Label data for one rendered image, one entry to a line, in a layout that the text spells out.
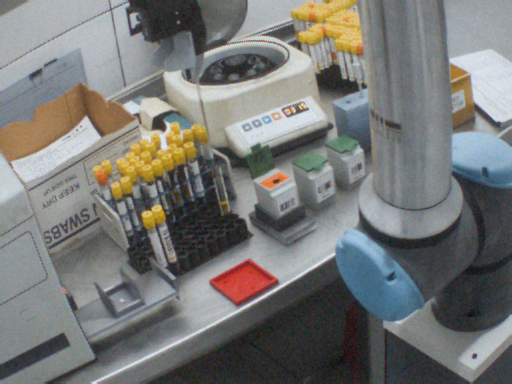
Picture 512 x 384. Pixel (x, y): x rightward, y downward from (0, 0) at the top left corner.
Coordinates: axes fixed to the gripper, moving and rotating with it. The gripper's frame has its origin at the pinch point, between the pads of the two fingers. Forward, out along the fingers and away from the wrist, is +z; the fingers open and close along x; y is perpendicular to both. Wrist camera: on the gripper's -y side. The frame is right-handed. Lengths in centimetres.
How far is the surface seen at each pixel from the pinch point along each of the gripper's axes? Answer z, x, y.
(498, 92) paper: 25, 9, -63
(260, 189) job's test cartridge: 19.3, 5.1, -3.4
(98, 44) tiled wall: 7, -51, -5
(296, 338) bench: 87, -28, -24
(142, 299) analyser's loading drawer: 21.1, 11.2, 21.2
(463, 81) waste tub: 17, 9, -49
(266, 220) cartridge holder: 24.0, 5.8, -2.9
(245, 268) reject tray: 25.9, 10.1, 4.4
